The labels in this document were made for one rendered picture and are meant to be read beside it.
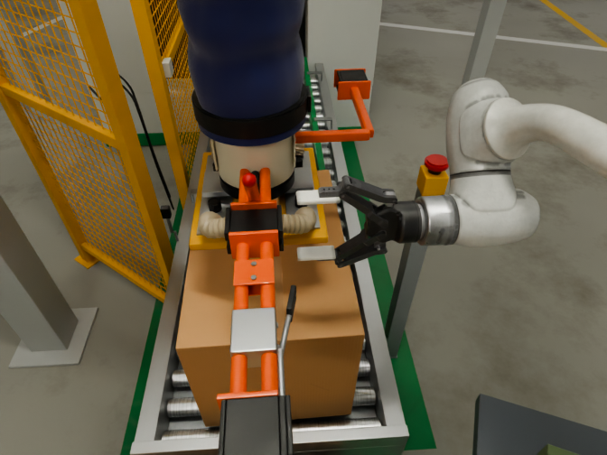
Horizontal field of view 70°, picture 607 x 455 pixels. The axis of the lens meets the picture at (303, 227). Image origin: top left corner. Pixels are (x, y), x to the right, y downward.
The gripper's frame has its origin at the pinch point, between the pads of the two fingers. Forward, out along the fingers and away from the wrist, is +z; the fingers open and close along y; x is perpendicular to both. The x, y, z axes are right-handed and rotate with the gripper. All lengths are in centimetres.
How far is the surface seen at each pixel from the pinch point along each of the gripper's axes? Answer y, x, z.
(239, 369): -0.9, -26.7, 10.3
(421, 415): 122, 15, -49
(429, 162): 19, 43, -39
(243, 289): -0.7, -13.5, 10.1
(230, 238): -1.8, -3.7, 12.3
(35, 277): 81, 64, 102
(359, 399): 68, -1, -16
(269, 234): -2.4, -3.7, 5.9
